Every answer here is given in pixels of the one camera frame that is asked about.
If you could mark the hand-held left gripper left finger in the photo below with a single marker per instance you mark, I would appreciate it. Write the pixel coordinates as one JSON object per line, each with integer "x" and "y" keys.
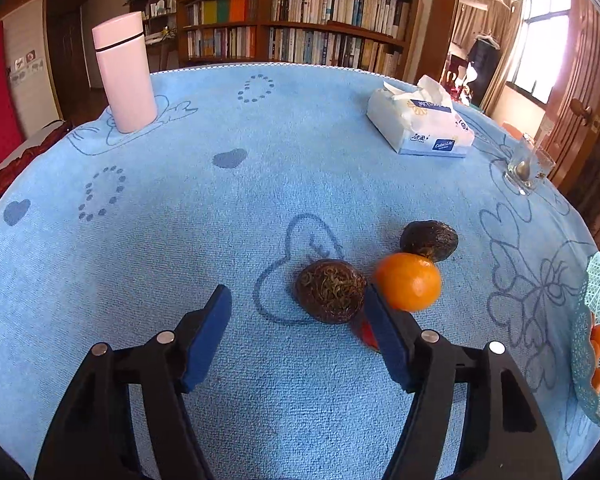
{"x": 207, "y": 340}

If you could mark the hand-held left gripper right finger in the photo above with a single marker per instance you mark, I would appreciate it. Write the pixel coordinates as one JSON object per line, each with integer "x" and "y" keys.
{"x": 387, "y": 340}

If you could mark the small red tomato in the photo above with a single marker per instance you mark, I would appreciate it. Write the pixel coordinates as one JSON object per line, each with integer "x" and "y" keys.
{"x": 366, "y": 335}

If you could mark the dark brown fibrous fruit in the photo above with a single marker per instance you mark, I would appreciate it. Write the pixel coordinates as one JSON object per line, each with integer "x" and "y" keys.
{"x": 428, "y": 239}
{"x": 330, "y": 290}

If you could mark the light green plastic basket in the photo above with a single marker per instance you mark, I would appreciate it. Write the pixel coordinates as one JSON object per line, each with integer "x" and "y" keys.
{"x": 587, "y": 400}

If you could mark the blue printed towel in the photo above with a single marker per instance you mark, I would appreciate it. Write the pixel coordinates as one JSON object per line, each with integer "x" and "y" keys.
{"x": 180, "y": 210}

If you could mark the white tissue pack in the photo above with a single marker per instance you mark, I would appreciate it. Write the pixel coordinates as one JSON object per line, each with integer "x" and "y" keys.
{"x": 415, "y": 120}

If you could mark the clear glass cup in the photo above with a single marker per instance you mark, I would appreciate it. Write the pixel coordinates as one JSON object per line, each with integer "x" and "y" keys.
{"x": 540, "y": 165}

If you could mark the dark red patterned cushion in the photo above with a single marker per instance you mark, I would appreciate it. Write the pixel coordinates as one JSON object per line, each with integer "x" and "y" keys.
{"x": 25, "y": 152}

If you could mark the pink thermos bottle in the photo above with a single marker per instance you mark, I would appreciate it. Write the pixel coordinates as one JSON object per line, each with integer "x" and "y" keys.
{"x": 125, "y": 75}

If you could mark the dark hanging garment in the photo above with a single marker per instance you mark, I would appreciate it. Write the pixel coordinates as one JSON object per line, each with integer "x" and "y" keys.
{"x": 480, "y": 62}

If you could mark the small wooden shelf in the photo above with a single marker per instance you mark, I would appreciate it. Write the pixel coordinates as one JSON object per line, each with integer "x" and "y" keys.
{"x": 155, "y": 20}

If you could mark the beige curtain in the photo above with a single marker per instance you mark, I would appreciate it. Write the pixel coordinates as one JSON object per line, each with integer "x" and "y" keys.
{"x": 500, "y": 35}

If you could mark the dark wooden door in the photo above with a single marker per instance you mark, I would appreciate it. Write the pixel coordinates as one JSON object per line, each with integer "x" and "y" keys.
{"x": 70, "y": 45}

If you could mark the brown wooden door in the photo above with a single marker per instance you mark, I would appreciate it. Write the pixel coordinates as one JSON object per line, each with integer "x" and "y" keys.
{"x": 590, "y": 85}

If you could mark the wooden bookshelf with books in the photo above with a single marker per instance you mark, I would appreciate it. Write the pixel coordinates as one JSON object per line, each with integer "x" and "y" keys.
{"x": 305, "y": 25}

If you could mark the window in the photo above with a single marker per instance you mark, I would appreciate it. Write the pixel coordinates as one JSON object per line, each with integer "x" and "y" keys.
{"x": 545, "y": 45}

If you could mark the white wall panel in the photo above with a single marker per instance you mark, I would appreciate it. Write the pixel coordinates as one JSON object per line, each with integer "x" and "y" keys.
{"x": 30, "y": 70}

